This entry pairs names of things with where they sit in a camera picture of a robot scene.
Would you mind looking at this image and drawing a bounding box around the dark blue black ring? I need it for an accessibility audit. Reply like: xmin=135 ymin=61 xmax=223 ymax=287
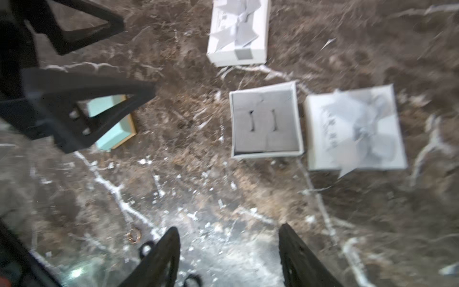
xmin=138 ymin=240 xmax=155 ymax=259

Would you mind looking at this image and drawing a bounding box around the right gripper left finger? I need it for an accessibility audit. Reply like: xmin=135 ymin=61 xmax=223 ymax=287
xmin=120 ymin=227 xmax=180 ymax=287

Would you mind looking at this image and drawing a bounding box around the white lift-off box base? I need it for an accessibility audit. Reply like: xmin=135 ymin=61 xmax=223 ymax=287
xmin=229 ymin=81 xmax=304 ymax=160

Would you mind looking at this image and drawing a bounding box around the mint green box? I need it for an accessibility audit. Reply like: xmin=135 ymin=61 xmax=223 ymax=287
xmin=85 ymin=94 xmax=137 ymax=152

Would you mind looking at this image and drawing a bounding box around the white lift-off box lid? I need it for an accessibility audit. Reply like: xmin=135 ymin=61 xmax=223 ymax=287
xmin=304 ymin=84 xmax=408 ymax=177

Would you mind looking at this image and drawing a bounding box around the white gift box grey bow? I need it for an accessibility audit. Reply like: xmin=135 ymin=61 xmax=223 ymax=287
xmin=207 ymin=0 xmax=271 ymax=67

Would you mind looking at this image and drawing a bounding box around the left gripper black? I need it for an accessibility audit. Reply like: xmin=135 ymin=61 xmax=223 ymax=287
xmin=1 ymin=1 xmax=155 ymax=154

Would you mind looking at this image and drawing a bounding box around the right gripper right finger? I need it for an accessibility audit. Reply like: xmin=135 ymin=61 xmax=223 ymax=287
xmin=279 ymin=223 xmax=343 ymax=287

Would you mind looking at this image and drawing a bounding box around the small gold ring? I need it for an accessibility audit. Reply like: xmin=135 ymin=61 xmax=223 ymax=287
xmin=126 ymin=228 xmax=142 ymax=245

